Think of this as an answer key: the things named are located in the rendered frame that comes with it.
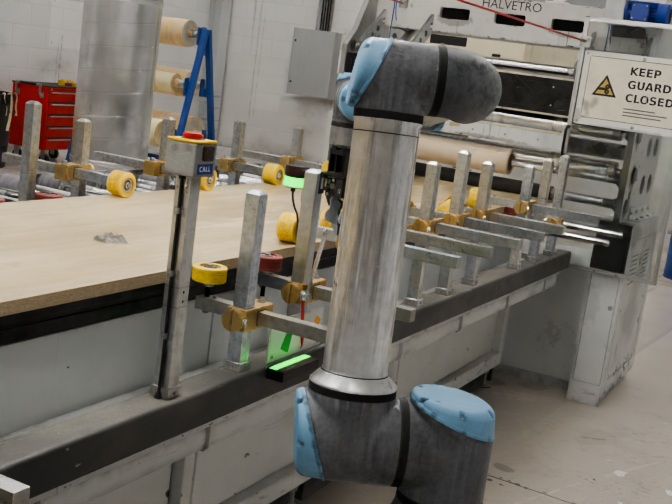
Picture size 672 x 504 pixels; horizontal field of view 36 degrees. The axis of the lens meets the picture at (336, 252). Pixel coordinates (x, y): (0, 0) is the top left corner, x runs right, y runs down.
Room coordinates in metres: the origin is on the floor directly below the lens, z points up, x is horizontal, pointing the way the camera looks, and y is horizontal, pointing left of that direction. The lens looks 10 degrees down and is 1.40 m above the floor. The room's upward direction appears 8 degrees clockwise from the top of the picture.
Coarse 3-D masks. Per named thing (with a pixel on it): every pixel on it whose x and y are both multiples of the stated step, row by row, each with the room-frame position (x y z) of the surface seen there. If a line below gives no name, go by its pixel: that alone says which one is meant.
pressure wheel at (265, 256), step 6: (264, 252) 2.55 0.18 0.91; (264, 258) 2.48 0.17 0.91; (270, 258) 2.49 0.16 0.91; (276, 258) 2.50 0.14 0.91; (282, 258) 2.52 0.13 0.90; (264, 264) 2.48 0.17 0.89; (270, 264) 2.49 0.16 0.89; (276, 264) 2.50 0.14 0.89; (264, 270) 2.48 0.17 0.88; (270, 270) 2.49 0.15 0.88; (276, 270) 2.50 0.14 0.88; (264, 288) 2.52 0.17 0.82; (264, 294) 2.52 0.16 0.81
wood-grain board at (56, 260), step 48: (144, 192) 3.33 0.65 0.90; (240, 192) 3.64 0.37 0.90; (288, 192) 3.82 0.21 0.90; (0, 240) 2.30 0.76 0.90; (48, 240) 2.37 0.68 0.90; (144, 240) 2.53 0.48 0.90; (240, 240) 2.71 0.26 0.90; (0, 288) 1.87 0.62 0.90; (48, 288) 1.92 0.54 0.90; (96, 288) 2.01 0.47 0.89
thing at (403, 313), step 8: (264, 280) 2.50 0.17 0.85; (272, 280) 2.50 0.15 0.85; (280, 280) 2.49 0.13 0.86; (288, 280) 2.48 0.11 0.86; (280, 288) 2.49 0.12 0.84; (320, 288) 2.44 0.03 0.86; (328, 288) 2.44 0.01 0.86; (320, 296) 2.43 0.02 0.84; (328, 296) 2.42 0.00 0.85; (400, 312) 2.34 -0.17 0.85; (408, 312) 2.33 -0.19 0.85; (400, 320) 2.34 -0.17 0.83; (408, 320) 2.33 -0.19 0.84
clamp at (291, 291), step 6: (288, 282) 2.42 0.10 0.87; (294, 282) 2.41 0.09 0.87; (318, 282) 2.46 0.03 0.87; (324, 282) 2.49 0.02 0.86; (282, 288) 2.40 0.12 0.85; (288, 288) 2.40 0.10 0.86; (294, 288) 2.39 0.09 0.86; (300, 288) 2.40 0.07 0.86; (306, 288) 2.41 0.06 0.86; (312, 288) 2.44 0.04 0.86; (282, 294) 2.40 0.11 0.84; (288, 294) 2.39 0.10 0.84; (294, 294) 2.39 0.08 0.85; (312, 294) 2.44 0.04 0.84; (288, 300) 2.39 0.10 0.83; (294, 300) 2.39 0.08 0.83; (300, 300) 2.40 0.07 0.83; (312, 300) 2.45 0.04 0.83
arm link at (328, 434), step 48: (384, 48) 1.67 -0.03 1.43; (432, 48) 1.69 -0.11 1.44; (384, 96) 1.65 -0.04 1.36; (432, 96) 1.66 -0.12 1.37; (384, 144) 1.65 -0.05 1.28; (384, 192) 1.64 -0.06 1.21; (384, 240) 1.64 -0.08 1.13; (336, 288) 1.66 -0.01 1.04; (384, 288) 1.64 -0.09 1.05; (336, 336) 1.64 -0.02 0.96; (384, 336) 1.64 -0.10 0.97; (336, 384) 1.61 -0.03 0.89; (384, 384) 1.63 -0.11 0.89; (336, 432) 1.59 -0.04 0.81; (384, 432) 1.60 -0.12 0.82; (336, 480) 1.62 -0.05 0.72; (384, 480) 1.61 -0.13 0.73
